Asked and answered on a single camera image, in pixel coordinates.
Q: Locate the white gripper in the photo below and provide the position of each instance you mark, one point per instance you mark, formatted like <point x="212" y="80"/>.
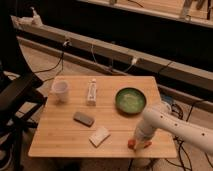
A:
<point x="139" y="144"/>

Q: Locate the red pepper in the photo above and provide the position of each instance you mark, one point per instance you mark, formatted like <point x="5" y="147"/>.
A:
<point x="131" y="143"/>

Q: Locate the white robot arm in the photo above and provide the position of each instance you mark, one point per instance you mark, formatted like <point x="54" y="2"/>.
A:
<point x="156" y="117"/>

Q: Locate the grey sponge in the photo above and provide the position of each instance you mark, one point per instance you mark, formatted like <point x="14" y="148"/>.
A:
<point x="83" y="119"/>

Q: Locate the green bowl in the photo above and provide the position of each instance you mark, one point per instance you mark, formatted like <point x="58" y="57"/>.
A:
<point x="130" y="101"/>

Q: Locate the wooden table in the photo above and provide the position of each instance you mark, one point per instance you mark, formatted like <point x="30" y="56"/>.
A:
<point x="59" y="135"/>

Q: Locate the white toothpaste tube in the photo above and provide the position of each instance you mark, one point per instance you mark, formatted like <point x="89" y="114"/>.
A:
<point x="91" y="95"/>

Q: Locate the long wooden beam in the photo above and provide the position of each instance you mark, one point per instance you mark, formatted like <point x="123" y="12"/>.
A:
<point x="181" y="72"/>

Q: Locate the white plastic cup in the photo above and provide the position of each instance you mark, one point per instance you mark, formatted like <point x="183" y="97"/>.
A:
<point x="61" y="90"/>

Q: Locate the black chair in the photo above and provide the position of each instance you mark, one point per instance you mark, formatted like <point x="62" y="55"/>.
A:
<point x="19" y="100"/>

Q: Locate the white spray bottle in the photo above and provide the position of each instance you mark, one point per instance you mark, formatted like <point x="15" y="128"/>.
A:
<point x="36" y="18"/>

